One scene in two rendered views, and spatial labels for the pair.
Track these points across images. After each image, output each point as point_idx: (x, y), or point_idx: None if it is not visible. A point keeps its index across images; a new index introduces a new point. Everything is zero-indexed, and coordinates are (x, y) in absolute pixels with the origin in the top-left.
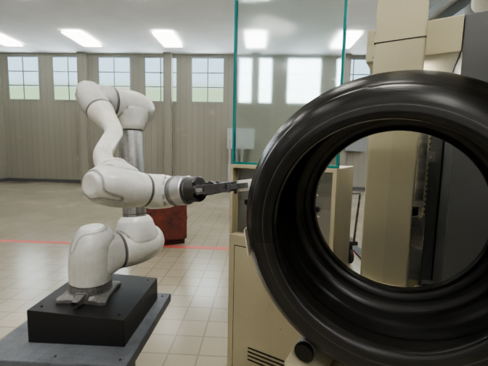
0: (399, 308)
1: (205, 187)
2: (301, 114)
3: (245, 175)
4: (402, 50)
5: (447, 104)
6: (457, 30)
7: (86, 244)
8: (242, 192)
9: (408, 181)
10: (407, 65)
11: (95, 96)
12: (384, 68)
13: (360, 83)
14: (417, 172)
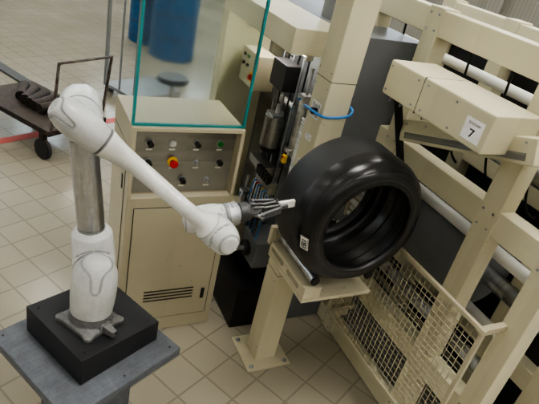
0: (326, 238)
1: (267, 215)
2: (347, 179)
3: (145, 135)
4: (344, 90)
5: (401, 180)
6: None
7: (111, 280)
8: (139, 152)
9: None
10: (344, 100)
11: (107, 130)
12: (333, 99)
13: (374, 167)
14: None
